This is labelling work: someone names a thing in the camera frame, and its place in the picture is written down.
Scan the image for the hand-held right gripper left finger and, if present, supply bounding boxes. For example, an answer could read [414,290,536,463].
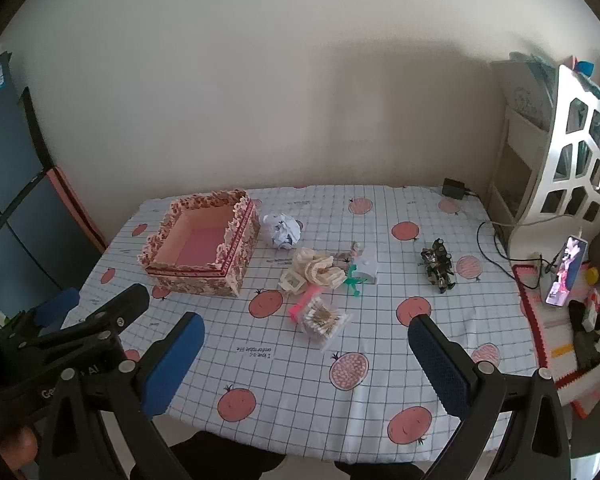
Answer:
[39,311,206,480]

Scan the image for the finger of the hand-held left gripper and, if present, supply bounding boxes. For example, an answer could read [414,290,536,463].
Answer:
[19,282,151,352]
[0,287,81,344]

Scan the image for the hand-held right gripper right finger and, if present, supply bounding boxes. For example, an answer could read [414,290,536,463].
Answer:
[408,312,574,480]

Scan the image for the bag of cotton swabs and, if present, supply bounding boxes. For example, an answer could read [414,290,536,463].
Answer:
[300,297,355,353]

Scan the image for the floral paper gift box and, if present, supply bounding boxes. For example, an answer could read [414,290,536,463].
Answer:
[139,188,262,297]

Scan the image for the pink plastic hair clip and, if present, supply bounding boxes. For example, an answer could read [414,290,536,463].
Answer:
[288,294,326,322]

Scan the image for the white paper ball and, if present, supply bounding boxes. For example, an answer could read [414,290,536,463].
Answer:
[262,213,303,250]

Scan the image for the person's left hand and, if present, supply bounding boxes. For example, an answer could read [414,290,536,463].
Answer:
[0,422,40,473]

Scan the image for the white checkered tablecloth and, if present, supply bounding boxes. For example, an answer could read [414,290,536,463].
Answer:
[60,185,538,463]

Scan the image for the salmon pink board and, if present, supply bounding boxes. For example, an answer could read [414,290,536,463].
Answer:
[45,166,108,253]

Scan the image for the black toy car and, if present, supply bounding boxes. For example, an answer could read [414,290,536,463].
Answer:
[420,239,457,295]

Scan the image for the pink white crochet mat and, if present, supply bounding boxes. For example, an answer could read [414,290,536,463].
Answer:
[511,260,600,418]

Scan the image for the dark blue cardboard box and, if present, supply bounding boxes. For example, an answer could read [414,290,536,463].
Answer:
[0,52,67,321]

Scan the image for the green plastic clip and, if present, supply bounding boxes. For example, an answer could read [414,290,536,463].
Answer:
[344,262,363,296]

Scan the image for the black plush toy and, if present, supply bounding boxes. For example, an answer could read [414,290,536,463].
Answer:
[567,300,600,371]

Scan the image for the smartphone with lit screen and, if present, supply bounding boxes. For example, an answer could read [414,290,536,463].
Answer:
[545,235,590,307]

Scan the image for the black power adapter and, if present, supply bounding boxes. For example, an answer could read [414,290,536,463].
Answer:
[441,178,473,201]

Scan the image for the white shelf unit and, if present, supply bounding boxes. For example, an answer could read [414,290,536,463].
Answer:
[487,102,563,231]

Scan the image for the books on shelf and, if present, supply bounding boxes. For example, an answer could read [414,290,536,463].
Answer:
[490,51,563,131]

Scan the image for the black cable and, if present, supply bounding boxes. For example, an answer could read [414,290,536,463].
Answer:
[460,190,563,291]

